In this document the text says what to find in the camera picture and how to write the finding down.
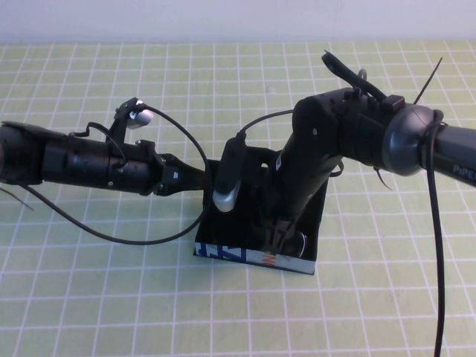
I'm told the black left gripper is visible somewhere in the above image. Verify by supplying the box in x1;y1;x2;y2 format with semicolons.
139;140;208;197

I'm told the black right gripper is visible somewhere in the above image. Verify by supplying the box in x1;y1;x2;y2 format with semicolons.
260;148;343;258

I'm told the black glasses case printed side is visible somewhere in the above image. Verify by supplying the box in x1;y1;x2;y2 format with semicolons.
193;147;328;276

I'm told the black plug block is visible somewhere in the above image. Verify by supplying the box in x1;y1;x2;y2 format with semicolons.
384;95;407;113

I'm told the long black zip tie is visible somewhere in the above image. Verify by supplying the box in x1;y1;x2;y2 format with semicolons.
411;57;444;108

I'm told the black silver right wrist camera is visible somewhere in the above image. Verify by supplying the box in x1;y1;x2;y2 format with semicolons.
212;136;247;213

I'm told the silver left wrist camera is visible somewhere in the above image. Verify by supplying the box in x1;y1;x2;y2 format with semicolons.
114;97;155;130

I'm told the thin black camera cable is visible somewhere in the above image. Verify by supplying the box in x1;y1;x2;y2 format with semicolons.
237;109;297;141
22;106;213;246

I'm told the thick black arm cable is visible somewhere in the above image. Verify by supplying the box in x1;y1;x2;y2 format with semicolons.
425;109;447;357

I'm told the black cable bundle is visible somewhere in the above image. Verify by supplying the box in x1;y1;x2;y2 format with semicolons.
321;49;388;102

